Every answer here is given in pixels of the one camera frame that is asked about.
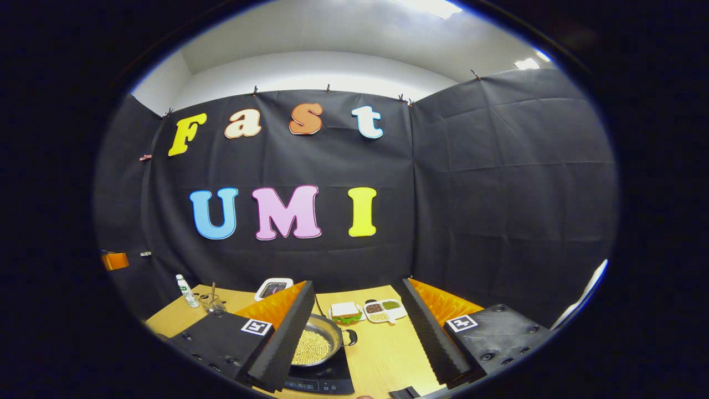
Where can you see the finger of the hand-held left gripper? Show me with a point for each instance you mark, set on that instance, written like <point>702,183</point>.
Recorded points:
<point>115,261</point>

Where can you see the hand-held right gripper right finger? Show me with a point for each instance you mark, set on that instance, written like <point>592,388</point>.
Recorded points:
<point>426,338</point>

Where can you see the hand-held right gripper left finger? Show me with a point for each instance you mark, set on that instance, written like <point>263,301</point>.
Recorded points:
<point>285,346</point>

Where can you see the black induction cooktop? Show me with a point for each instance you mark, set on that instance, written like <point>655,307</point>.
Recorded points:
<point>327,379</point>

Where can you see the pile of soybeans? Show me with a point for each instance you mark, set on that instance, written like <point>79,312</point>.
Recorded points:
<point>311,346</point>

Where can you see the white divided dish with beans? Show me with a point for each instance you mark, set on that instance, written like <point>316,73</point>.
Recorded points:
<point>385,310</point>

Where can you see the small white plate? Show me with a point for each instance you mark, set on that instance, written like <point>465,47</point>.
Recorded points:
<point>331,316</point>

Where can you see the white toaster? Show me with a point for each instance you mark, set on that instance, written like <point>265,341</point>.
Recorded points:
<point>272,289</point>

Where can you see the sandwich with lettuce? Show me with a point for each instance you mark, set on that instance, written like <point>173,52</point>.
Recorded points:
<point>346,313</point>

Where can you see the white drink bottle green label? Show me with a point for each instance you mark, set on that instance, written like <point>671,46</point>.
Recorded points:
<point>187,291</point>

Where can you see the wooden stick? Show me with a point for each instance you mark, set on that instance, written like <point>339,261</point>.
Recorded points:
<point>213,289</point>

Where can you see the black backdrop cloth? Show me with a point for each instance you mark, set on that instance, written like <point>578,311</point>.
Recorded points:
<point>498,194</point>

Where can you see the white panel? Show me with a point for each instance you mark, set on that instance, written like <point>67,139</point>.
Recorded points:
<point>587,288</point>

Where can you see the small ceiling light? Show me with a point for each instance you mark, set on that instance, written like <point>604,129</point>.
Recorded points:
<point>526,64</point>

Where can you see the large ceiling light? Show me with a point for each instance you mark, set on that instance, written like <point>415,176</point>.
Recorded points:
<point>429,6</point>

